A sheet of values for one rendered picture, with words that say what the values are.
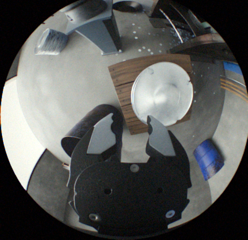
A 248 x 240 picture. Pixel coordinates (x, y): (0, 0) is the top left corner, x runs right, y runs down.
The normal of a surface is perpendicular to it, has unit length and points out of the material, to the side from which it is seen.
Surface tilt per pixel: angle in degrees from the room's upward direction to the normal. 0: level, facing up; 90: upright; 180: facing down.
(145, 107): 0
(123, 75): 0
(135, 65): 0
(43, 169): 90
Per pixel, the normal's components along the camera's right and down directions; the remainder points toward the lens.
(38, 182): 0.95, -0.26
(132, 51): -0.04, 0.48
